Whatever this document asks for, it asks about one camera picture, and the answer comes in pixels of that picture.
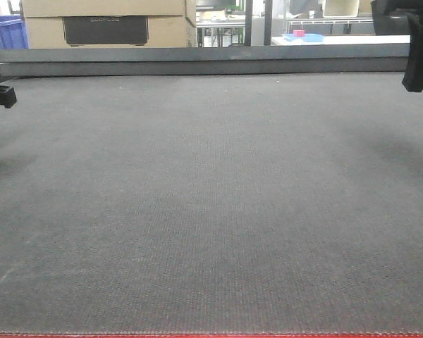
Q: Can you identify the pink block in background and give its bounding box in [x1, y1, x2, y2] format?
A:
[293, 30, 305, 37]

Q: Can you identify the dark grey conveyor belt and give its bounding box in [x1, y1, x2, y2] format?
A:
[0, 73, 423, 333]

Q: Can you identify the black office chair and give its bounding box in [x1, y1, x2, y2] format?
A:
[371, 1, 410, 35]

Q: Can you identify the blue crate far left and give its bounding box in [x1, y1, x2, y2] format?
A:
[0, 15, 28, 49]

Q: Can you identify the large cardboard box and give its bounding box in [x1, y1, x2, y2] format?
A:
[22, 1, 197, 49]

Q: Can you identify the blue tray in background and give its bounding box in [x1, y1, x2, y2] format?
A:
[282, 33, 324, 44]

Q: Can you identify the white background table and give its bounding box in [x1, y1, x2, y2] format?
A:
[271, 35, 410, 46]

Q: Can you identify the dark conveyor side rail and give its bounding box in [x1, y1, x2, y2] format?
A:
[0, 43, 409, 77]

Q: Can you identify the black vertical post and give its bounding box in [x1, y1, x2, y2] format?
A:
[244, 0, 253, 46]

